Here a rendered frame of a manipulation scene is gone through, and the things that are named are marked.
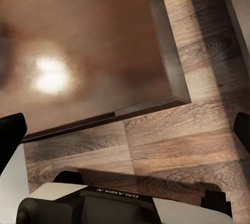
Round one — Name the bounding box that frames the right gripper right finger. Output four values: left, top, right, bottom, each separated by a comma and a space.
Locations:
233, 112, 250, 154

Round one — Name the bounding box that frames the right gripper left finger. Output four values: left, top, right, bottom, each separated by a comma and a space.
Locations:
0, 113, 27, 175

